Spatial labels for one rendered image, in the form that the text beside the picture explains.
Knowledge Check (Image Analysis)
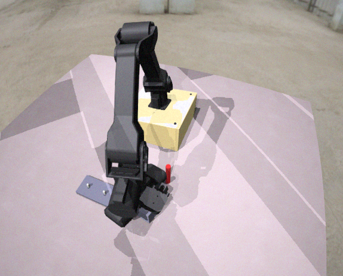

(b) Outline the red peg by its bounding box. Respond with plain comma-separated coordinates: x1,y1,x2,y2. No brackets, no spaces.
166,164,171,184

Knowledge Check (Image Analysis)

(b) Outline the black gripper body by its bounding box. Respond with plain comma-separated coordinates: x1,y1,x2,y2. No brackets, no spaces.
104,164,167,228

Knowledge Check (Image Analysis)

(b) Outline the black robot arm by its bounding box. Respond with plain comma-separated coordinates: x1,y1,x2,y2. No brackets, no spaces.
105,22,173,218

